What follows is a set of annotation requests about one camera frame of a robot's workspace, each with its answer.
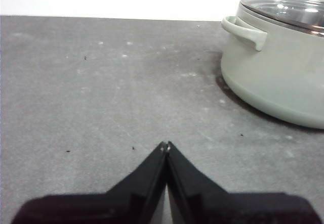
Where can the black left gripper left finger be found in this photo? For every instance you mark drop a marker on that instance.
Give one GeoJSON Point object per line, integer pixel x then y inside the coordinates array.
{"type": "Point", "coordinates": [121, 206]}

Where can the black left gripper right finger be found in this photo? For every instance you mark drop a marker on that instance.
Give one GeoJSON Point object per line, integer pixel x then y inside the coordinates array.
{"type": "Point", "coordinates": [215, 206]}

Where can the glass lid with green knob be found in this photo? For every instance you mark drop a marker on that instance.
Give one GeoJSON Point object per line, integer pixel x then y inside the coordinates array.
{"type": "Point", "coordinates": [283, 6]}

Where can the pale green electric pot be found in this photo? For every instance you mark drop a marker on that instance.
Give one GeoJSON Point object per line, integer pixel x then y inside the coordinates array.
{"type": "Point", "coordinates": [278, 82]}

